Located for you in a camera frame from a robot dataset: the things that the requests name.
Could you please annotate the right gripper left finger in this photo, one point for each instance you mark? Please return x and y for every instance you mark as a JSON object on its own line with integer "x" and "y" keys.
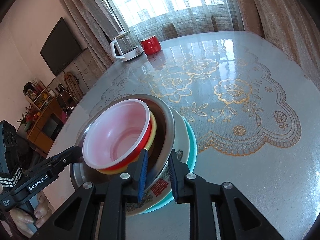
{"x": 98, "y": 211}

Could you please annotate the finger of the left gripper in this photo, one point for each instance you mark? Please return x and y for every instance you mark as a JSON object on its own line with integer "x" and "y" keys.
{"x": 58, "y": 162}

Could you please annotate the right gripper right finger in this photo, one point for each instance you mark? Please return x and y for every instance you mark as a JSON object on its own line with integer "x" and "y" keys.
{"x": 218, "y": 211}

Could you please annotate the large white double-happiness plate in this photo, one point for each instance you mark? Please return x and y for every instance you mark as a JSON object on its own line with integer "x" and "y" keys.
{"x": 159, "y": 192}

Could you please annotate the red plastic bowl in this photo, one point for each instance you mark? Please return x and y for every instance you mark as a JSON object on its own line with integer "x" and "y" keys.
{"x": 109, "y": 126}

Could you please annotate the yellow plastic bowl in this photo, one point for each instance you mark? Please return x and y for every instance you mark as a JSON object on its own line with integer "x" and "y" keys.
{"x": 124, "y": 143}

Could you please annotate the person's left hand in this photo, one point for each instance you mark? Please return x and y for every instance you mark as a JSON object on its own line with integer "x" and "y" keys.
{"x": 42, "y": 213}

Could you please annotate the wooden cabinet with shelf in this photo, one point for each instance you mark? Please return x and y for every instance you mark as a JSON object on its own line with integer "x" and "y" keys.
{"x": 42, "y": 120}

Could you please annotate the white glass electric kettle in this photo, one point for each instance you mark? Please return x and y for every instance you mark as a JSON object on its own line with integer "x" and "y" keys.
{"x": 126, "y": 46}

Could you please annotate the red mug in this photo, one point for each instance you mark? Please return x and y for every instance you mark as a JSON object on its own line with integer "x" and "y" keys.
{"x": 151, "y": 45}

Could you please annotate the left beige curtain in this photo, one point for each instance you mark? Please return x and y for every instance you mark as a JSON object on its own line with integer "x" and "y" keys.
{"x": 97, "y": 25}

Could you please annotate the beige curtain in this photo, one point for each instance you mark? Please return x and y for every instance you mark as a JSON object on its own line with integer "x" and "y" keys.
{"x": 97, "y": 25}
{"x": 288, "y": 25}

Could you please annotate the sheer white window curtain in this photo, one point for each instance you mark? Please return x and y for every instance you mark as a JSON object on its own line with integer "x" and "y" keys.
{"x": 167, "y": 19}

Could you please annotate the right beige curtain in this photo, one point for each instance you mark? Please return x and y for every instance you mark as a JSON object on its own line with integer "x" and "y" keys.
{"x": 288, "y": 25}

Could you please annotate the black wall television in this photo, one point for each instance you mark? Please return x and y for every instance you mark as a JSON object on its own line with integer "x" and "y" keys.
{"x": 60, "y": 48}

